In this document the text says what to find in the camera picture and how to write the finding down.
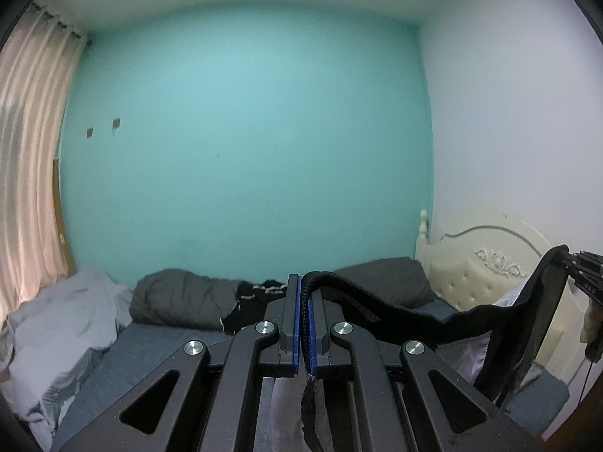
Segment light grey blanket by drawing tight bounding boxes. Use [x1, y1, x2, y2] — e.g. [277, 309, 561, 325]
[0, 266, 135, 448]

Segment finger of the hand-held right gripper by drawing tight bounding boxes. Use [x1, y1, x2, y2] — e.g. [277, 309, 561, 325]
[563, 250, 603, 271]

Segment cream bed headboard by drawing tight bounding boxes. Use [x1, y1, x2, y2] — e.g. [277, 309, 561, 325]
[415, 209, 587, 377]

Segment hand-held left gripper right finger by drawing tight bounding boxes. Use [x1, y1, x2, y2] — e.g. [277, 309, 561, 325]
[305, 287, 538, 452]

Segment bed with blue cover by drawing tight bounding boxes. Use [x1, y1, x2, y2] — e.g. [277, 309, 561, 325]
[52, 299, 571, 452]

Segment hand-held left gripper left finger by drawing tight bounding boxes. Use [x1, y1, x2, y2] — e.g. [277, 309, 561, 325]
[59, 274, 303, 452]

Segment black striped garment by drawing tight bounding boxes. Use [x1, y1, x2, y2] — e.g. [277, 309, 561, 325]
[221, 280, 288, 335]

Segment grey jacket with black trim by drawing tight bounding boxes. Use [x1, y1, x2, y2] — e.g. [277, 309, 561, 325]
[300, 244, 573, 452]

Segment pink curtain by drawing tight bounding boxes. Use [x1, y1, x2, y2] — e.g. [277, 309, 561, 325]
[0, 2, 88, 302]

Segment dark grey duvet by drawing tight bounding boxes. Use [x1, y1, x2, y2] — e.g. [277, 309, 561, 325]
[129, 257, 436, 333]

